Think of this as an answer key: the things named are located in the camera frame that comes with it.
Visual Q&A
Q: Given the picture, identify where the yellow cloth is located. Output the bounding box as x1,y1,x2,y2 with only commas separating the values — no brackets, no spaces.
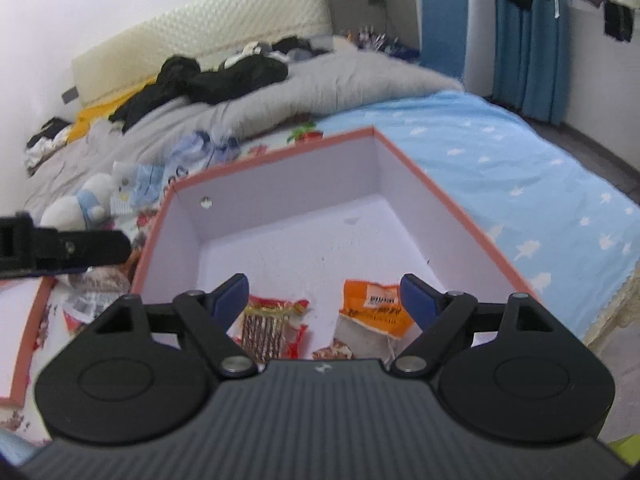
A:
67,77,157,144

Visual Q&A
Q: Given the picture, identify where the red snack packet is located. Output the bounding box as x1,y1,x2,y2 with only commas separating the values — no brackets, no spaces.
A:
240,295,311,362

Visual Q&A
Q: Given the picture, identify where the white blue plush toy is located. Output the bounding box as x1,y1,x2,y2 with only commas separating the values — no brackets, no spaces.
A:
40,172,126,232

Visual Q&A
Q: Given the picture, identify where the blue curtain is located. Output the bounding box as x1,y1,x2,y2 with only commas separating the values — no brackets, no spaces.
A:
492,0,572,127

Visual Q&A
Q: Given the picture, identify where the small brown snack packet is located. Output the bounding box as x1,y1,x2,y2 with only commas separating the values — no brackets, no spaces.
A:
312,339,357,361

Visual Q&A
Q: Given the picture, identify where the orange snack packet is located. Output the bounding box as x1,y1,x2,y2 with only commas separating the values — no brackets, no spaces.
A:
334,280,417,357

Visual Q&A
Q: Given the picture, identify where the blue padded board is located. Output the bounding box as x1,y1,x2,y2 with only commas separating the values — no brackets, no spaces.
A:
421,0,470,87

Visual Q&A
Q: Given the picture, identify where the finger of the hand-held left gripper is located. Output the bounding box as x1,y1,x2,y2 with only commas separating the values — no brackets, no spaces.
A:
0,212,132,278

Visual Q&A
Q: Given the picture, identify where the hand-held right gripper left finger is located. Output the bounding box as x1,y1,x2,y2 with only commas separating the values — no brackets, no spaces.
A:
95,273,257,377

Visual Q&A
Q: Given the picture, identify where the grey snack packet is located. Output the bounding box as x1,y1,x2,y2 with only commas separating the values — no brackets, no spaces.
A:
65,266,133,322

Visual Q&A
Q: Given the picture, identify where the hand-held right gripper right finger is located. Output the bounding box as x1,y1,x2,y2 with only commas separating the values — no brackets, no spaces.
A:
390,273,556,377

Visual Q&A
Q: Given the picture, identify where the pink cardboard box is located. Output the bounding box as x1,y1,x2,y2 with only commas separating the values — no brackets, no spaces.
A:
131,127,541,361

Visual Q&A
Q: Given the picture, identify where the blue plastic bag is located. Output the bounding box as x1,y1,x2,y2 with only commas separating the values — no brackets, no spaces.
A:
165,130,242,181

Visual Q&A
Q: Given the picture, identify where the floral bedsheet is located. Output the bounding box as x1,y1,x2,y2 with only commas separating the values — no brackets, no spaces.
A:
45,120,326,341

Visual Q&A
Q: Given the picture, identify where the colourful small things pile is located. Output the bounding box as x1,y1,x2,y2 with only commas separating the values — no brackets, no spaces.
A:
350,25,422,60

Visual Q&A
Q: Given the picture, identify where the hanging black garment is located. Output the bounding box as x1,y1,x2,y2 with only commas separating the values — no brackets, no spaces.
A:
602,2,636,44

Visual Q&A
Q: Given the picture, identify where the white blue crumpled packet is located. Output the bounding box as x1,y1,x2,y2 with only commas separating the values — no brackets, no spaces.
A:
110,161,167,217

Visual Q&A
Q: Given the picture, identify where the beige lace bed skirt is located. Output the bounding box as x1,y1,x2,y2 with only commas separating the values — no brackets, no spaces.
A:
582,265,640,348

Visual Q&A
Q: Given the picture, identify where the small black garment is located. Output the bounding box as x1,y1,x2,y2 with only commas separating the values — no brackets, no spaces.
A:
272,35,332,59

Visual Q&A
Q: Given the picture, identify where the blue star bedsheet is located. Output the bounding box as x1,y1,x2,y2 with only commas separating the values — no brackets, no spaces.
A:
320,91,640,342

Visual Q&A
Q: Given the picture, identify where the black white clothes pile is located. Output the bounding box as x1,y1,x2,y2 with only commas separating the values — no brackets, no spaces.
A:
26,117,74,167

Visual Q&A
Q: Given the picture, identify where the grey blanket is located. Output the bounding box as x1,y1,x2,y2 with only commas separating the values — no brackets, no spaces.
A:
30,35,466,196

